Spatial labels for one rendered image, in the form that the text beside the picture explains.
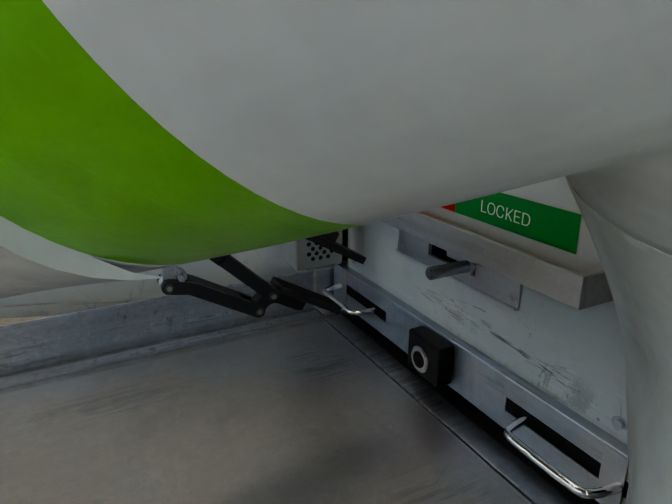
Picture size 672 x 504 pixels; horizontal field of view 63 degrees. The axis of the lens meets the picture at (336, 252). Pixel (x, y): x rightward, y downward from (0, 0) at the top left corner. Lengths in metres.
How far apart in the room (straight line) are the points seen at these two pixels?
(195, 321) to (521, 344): 0.46
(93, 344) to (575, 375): 0.59
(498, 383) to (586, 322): 0.13
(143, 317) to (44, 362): 0.13
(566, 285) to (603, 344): 0.07
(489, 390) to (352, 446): 0.15
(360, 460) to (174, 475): 0.18
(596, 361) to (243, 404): 0.38
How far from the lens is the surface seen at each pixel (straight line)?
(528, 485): 0.59
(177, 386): 0.72
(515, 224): 0.55
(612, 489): 0.53
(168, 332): 0.82
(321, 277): 0.87
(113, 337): 0.81
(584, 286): 0.46
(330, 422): 0.63
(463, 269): 0.59
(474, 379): 0.63
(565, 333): 0.53
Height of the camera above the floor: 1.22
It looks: 19 degrees down
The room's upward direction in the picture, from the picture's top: straight up
